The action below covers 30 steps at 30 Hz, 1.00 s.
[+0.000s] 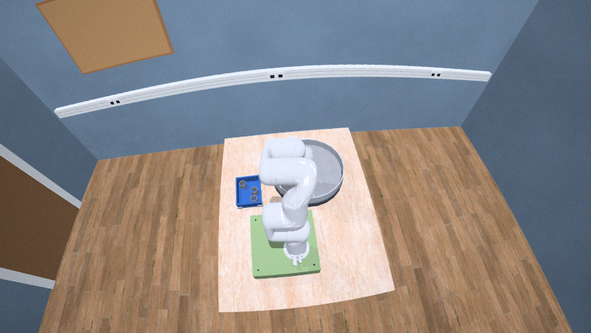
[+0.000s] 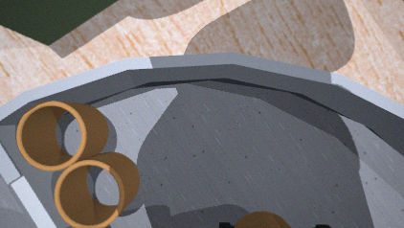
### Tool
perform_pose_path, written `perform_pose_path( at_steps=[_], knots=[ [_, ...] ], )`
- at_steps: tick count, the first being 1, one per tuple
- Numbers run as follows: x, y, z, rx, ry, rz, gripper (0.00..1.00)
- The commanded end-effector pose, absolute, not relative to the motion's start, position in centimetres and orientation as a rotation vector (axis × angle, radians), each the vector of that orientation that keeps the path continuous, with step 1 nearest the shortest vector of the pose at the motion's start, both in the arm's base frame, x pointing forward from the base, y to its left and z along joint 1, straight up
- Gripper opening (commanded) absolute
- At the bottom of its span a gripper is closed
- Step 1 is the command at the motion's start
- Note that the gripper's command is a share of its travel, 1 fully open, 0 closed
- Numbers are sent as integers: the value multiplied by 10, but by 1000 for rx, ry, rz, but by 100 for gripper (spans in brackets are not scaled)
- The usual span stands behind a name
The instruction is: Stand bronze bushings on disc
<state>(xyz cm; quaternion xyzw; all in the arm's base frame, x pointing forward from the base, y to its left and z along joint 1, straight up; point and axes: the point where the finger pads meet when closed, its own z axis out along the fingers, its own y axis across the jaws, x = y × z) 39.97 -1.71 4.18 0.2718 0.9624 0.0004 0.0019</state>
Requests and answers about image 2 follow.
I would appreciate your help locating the bronze bushing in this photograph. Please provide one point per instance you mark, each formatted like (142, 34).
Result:
(36, 134)
(77, 206)
(262, 220)

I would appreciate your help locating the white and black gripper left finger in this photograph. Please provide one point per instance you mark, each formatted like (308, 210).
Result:
(225, 225)

